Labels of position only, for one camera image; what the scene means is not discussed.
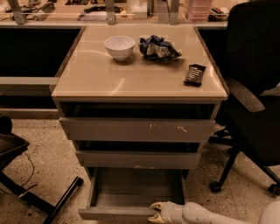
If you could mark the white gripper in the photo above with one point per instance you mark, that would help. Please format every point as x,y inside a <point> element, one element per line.
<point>169,212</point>

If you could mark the grey bottom drawer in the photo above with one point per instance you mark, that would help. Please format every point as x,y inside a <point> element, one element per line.
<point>124,194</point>

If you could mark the grey drawer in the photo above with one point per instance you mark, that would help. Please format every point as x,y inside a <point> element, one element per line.
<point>138,159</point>
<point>137,130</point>
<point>124,194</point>

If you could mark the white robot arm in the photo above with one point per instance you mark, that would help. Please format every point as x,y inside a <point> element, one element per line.
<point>193,213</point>

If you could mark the grey middle drawer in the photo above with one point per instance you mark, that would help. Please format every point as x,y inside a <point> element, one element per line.
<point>138,159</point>

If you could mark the grey top drawer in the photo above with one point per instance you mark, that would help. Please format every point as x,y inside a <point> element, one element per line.
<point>137,130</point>

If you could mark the grey drawer cabinet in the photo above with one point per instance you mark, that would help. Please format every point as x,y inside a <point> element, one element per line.
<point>94,85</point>

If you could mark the black office chair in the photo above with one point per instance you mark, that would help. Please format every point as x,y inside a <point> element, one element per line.
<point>250,116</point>

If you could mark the black snack bar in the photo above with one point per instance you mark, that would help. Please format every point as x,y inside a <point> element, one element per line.
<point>194,75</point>

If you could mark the black stand left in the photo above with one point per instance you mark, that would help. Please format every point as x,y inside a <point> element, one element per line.
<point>46,169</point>

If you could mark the crumpled blue chip bag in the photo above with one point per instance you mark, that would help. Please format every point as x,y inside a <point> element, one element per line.
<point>157,48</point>

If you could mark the white bowl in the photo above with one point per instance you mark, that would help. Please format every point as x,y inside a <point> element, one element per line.
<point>119,47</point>

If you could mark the pink stacked boxes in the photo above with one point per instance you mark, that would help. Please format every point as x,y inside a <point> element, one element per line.
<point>197,10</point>

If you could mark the metal desk post right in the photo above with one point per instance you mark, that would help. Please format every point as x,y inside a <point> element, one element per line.
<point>174,11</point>

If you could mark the metal desk post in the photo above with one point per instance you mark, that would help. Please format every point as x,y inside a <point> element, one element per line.
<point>174,11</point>
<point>16,10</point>
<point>111,14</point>

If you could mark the metal desk post middle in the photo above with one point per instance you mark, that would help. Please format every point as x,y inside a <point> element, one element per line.
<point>111,14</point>

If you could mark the metal desk post left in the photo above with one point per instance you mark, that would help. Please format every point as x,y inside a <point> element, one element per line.
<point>16,10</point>

